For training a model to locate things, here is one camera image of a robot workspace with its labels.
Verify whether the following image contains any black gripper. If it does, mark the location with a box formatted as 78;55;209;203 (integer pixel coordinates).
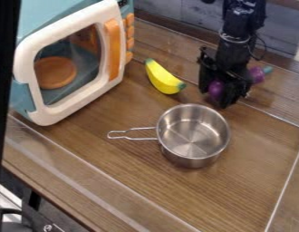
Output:
197;45;253;109

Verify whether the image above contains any purple toy eggplant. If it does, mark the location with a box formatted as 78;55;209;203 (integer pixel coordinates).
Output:
208;66;273;101

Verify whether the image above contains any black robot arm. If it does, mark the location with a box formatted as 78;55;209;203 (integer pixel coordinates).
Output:
198;0;266;109

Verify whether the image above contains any yellow toy banana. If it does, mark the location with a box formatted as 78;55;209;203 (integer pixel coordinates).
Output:
145;58;186;94

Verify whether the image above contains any blue toy microwave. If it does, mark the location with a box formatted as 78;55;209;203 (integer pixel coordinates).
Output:
10;0;135;126

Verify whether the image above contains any orange microwave turntable plate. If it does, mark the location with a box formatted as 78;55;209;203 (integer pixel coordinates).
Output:
33;56;77;90

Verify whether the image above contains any silver pot with handle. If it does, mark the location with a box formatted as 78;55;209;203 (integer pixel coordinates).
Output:
107;103;230;169

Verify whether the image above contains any black vertical post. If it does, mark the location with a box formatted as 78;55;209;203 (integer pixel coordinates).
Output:
0;0;22;212

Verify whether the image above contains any black cable at corner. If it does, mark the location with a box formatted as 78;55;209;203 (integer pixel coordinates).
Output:
0;209;34;232

